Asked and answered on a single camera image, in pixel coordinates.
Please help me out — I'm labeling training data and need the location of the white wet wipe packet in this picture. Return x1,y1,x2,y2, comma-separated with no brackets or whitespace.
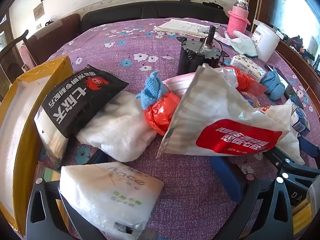
156,64,293,158

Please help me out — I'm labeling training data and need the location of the white work glove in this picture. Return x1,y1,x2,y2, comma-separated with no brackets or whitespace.
224,30,258,57

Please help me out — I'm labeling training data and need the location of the wooden window ledge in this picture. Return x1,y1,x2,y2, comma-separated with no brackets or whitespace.
246,0,320,120

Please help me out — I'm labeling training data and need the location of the dark wooden chair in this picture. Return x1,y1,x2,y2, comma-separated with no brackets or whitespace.
0,29,40,85

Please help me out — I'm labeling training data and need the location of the stack of white papers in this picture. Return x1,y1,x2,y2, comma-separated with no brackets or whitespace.
153,19,222,37

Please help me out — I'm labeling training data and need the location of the yellow cardboard box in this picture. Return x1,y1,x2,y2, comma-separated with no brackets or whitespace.
0,56,73,238

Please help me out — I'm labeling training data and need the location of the white plastic jar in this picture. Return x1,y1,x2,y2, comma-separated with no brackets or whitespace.
251,19,281,62

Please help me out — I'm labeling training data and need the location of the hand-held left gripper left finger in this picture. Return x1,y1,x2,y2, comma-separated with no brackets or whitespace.
26,149,110,240

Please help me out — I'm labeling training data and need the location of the orange plastic bag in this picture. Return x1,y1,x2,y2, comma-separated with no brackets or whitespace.
142,92,182,137
225,66,267,95

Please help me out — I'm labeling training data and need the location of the small framed wall notice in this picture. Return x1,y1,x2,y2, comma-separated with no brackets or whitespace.
33,2,45,21

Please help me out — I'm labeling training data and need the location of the white plastic packet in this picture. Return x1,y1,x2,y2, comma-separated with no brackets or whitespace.
34,110,69,170

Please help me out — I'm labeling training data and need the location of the pile of small tools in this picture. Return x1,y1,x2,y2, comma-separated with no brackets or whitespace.
282,31,320,68

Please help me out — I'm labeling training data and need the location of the white towel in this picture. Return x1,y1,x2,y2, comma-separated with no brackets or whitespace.
75,90,165,163

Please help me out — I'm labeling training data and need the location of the pink knit-sleeved bottle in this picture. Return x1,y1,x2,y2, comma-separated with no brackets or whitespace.
227,0,251,39

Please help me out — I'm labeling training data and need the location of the lemon print tissue packet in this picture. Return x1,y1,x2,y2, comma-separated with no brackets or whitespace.
230,54,267,78

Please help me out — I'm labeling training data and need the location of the blue scrubber in clear bag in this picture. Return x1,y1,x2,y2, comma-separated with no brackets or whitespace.
240,91,260,109

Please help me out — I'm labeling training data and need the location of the colourful sponge pack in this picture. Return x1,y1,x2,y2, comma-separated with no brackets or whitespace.
35,161,62,183

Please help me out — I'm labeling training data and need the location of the purple floral tablecloth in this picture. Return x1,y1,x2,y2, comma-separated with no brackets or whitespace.
15,17,320,240

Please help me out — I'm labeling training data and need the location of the white tissue pack green print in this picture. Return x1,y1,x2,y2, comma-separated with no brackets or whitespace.
59,161,164,240

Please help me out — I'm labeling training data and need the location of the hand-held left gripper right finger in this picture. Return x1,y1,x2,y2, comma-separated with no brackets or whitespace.
210,156,295,240

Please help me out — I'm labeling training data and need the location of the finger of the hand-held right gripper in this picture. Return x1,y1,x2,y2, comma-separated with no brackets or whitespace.
298,137,320,155
264,148,320,180

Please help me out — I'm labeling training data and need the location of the blue knit cloth ball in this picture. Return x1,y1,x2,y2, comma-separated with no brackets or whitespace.
260,66,285,100

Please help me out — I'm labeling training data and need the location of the pink white packet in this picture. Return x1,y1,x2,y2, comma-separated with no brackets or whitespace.
162,72,198,98

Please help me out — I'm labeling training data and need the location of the dark sofa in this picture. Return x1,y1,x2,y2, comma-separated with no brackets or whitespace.
80,1,229,34

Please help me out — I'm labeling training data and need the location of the clear plastic bag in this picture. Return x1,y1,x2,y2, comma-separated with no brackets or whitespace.
217,66,239,88

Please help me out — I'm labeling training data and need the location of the black cylindrical motor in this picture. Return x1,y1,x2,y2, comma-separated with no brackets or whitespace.
177,26,229,77

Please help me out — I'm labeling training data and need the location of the small blue box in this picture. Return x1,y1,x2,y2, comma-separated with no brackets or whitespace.
290,105,311,137

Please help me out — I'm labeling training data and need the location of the black snack packet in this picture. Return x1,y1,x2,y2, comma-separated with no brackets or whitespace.
34,64,130,138

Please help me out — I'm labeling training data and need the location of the wooden glass door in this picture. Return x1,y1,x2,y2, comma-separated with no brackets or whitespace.
0,14,18,63

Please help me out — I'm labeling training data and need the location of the blue knit cloth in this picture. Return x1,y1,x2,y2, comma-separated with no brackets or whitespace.
135,70,173,110

